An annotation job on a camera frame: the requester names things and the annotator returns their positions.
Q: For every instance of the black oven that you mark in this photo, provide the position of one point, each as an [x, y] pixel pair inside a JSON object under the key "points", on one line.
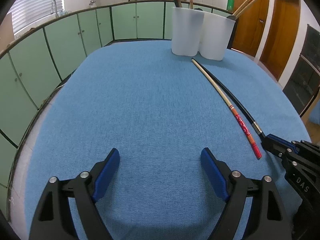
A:
{"points": [[303, 83]]}

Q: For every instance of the white holder right compartment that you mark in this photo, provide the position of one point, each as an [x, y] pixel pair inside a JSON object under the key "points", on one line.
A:
{"points": [[215, 36]]}

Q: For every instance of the chrome faucet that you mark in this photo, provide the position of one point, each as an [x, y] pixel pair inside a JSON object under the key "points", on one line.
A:
{"points": [[54, 8]]}

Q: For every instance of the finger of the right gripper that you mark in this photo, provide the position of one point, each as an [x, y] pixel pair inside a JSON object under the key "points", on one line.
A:
{"points": [[303, 147], [279, 147]]}

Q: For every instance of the green kitchen cabinets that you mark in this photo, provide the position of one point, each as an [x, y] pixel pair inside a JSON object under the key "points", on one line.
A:
{"points": [[62, 45]]}

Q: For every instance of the blue table cloth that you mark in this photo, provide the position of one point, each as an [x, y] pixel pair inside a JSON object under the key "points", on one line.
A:
{"points": [[233, 148]]}

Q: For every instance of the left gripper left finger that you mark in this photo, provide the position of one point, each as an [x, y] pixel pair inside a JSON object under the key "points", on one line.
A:
{"points": [[53, 219]]}

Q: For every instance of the green bottle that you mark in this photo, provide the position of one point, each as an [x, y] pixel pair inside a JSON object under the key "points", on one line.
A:
{"points": [[230, 5]]}

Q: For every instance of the black chopstick silver band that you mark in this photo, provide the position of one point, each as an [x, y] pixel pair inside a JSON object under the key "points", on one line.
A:
{"points": [[251, 120]]}

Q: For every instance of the wooden chopstick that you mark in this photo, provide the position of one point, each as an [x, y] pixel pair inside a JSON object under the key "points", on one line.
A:
{"points": [[245, 8], [241, 7]]}

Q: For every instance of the white holder left compartment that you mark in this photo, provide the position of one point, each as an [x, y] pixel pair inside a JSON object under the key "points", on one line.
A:
{"points": [[186, 31]]}

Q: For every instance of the red patterned bamboo chopstick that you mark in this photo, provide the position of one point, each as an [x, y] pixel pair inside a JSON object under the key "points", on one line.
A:
{"points": [[232, 109]]}

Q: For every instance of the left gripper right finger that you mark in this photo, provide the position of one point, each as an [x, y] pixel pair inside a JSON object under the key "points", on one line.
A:
{"points": [[267, 217]]}

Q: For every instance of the white holder compartment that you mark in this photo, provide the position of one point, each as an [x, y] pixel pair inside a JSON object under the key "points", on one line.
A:
{"points": [[215, 36], [186, 31]]}

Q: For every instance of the wooden door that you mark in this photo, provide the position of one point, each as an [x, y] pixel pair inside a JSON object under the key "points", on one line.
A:
{"points": [[281, 36], [250, 27]]}

